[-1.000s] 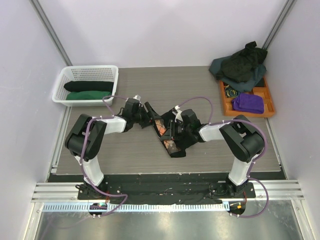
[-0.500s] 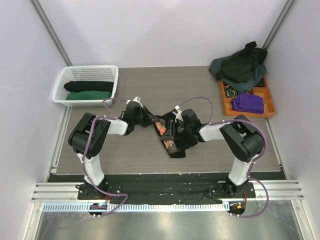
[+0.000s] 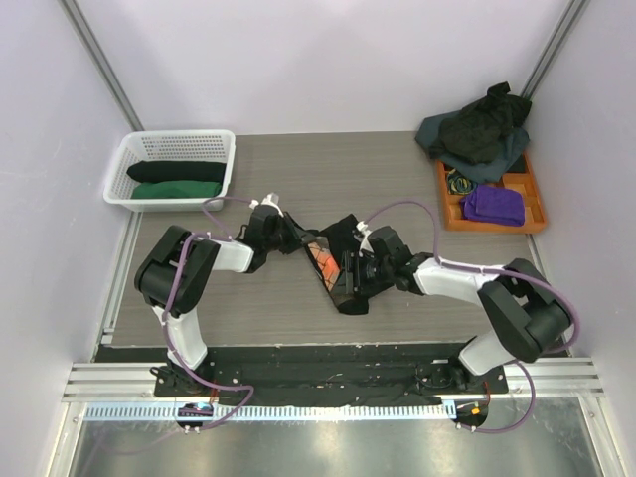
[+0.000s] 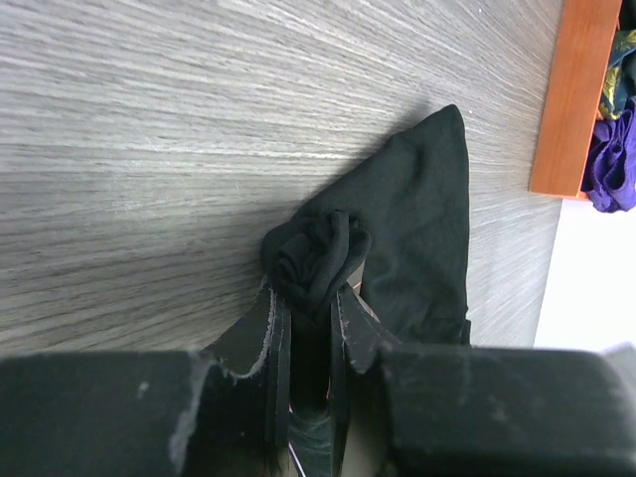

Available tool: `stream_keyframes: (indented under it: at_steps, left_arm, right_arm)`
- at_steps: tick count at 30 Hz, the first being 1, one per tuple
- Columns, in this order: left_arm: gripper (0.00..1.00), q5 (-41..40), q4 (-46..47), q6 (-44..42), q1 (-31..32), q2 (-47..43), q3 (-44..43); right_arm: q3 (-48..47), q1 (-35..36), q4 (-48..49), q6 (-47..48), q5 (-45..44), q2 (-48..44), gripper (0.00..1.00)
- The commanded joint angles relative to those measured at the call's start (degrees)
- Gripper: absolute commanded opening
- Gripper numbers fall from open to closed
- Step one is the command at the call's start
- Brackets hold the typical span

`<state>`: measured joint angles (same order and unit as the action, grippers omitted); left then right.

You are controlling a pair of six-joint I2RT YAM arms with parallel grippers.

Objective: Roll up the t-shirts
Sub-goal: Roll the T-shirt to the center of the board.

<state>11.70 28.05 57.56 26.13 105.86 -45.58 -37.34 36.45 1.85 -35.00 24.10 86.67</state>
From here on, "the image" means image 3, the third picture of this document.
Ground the rolled black t shirt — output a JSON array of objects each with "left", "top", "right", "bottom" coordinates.
[{"left": 126, "top": 161, "right": 227, "bottom": 183}]

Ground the right aluminium corner post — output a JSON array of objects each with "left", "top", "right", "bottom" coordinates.
[{"left": 521, "top": 0, "right": 590, "bottom": 100}]

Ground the white plastic basket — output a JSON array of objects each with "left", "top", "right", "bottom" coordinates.
[{"left": 102, "top": 129, "right": 236, "bottom": 213}]

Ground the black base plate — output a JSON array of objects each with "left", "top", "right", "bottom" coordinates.
[{"left": 93, "top": 341, "right": 570, "bottom": 408}]

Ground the orange compartment tray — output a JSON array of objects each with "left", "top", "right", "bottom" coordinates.
[{"left": 434, "top": 151, "right": 548, "bottom": 235}]

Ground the blue yellow patterned cloth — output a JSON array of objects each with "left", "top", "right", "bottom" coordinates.
[{"left": 446, "top": 169, "right": 478, "bottom": 196}]

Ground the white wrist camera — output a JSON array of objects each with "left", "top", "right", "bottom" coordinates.
[
  {"left": 249, "top": 193, "right": 284, "bottom": 217},
  {"left": 356, "top": 221, "right": 373, "bottom": 255}
]

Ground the aluminium corner post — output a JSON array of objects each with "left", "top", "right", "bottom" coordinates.
[
  {"left": 59, "top": 0, "right": 144, "bottom": 132},
  {"left": 521, "top": 0, "right": 590, "bottom": 100}
]

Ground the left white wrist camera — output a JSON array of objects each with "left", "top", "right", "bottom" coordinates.
[{"left": 249, "top": 193, "right": 284, "bottom": 217}]

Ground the dark green crumpled shirt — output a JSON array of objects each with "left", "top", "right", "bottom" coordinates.
[{"left": 428, "top": 81, "right": 532, "bottom": 165}]

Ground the left aluminium corner post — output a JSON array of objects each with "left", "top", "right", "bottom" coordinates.
[{"left": 59, "top": 0, "right": 144, "bottom": 132}]

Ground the purple folded cloth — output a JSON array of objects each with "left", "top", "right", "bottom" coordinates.
[{"left": 460, "top": 185, "right": 526, "bottom": 227}]

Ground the grey blue shirt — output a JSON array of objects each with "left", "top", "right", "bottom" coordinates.
[{"left": 415, "top": 111, "right": 530, "bottom": 184}]

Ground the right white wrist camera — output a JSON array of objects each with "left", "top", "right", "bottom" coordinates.
[{"left": 356, "top": 221, "right": 373, "bottom": 255}]

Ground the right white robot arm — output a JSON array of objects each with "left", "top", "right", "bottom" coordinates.
[{"left": 326, "top": 227, "right": 573, "bottom": 393}]

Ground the rolled green t shirt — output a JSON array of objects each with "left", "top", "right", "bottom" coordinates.
[{"left": 131, "top": 181, "right": 223, "bottom": 200}]

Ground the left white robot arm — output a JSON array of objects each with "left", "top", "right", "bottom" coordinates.
[{"left": 134, "top": 205, "right": 316, "bottom": 397}]

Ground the white slotted cable duct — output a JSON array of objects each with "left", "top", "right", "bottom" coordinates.
[{"left": 83, "top": 400, "right": 456, "bottom": 423}]

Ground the black t shirt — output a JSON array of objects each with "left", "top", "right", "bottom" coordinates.
[
  {"left": 304, "top": 214, "right": 369, "bottom": 316},
  {"left": 126, "top": 161, "right": 227, "bottom": 183}
]

